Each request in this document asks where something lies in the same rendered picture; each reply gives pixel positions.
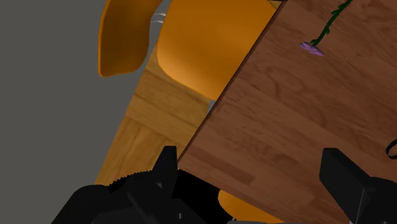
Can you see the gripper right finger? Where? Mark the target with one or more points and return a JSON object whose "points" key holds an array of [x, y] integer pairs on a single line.
{"points": [[347, 176]]}

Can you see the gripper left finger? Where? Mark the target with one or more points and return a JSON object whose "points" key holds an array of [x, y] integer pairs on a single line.
{"points": [[141, 198]]}

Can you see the brown wooden table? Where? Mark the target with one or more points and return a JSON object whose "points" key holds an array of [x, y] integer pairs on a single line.
{"points": [[294, 124]]}

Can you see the orange chair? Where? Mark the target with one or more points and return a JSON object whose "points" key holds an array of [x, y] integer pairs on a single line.
{"points": [[245, 208], [201, 46]]}

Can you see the purple flower with green stem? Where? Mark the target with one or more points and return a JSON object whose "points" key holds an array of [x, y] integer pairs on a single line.
{"points": [[326, 29]]}

